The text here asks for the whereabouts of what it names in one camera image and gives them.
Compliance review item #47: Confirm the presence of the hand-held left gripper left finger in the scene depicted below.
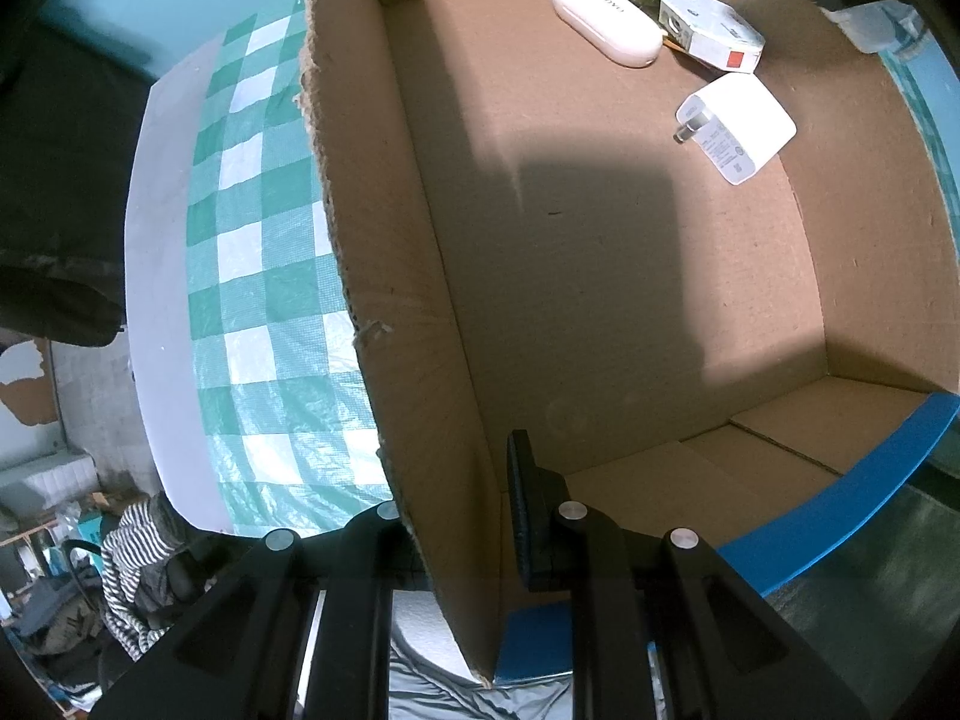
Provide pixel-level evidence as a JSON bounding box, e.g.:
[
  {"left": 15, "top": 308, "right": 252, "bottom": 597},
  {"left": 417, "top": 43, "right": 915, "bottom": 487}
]
[{"left": 90, "top": 501, "right": 434, "bottom": 720}]

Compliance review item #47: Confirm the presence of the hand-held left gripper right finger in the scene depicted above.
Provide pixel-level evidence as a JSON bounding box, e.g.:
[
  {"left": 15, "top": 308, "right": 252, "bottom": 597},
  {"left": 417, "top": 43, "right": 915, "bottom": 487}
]
[{"left": 506, "top": 430, "right": 871, "bottom": 720}]

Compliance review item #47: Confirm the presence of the white red label box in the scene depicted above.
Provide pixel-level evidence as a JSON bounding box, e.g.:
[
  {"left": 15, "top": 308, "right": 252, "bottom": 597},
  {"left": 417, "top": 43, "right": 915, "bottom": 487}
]
[{"left": 658, "top": 0, "right": 766, "bottom": 74}]

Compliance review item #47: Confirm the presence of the white power adapter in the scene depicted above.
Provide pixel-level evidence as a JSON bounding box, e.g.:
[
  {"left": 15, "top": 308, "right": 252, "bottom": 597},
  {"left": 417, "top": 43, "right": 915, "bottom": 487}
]
[{"left": 673, "top": 73, "right": 797, "bottom": 187}]

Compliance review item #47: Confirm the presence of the brown cardboard box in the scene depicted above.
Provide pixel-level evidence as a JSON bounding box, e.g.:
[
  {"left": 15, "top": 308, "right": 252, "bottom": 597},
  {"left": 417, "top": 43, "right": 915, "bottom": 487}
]
[{"left": 300, "top": 0, "right": 960, "bottom": 691}]

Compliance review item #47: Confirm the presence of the grey cloth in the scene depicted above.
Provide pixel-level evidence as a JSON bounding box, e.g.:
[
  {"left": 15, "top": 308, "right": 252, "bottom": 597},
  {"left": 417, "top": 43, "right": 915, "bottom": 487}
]
[{"left": 386, "top": 591, "right": 575, "bottom": 720}]

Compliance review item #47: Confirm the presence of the black office chair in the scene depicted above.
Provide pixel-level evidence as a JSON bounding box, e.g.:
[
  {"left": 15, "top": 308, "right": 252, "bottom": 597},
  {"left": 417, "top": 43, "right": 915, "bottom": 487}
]
[{"left": 45, "top": 532, "right": 230, "bottom": 642}]

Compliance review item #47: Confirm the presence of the striped cloth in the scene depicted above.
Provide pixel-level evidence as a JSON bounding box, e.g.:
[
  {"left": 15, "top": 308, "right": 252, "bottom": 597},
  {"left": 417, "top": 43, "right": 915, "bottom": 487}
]
[{"left": 97, "top": 491, "right": 197, "bottom": 661}]

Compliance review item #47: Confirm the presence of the white oval case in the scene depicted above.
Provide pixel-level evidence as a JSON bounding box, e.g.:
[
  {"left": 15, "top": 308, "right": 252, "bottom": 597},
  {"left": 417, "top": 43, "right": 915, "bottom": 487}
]
[{"left": 551, "top": 0, "right": 665, "bottom": 68}]

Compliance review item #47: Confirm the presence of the green checked tablecloth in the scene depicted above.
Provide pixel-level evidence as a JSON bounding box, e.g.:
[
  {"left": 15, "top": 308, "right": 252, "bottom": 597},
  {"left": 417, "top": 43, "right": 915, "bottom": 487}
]
[{"left": 184, "top": 11, "right": 398, "bottom": 535}]

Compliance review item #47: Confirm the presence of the olive cloth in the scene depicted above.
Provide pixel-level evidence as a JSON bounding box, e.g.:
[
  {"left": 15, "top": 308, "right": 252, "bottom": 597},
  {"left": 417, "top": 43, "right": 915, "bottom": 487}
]
[{"left": 739, "top": 457, "right": 960, "bottom": 720}]

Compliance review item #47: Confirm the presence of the large dark object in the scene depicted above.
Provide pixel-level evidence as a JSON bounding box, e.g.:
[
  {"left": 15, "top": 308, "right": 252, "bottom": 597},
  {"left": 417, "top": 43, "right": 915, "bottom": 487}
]
[{"left": 0, "top": 15, "right": 155, "bottom": 347}]

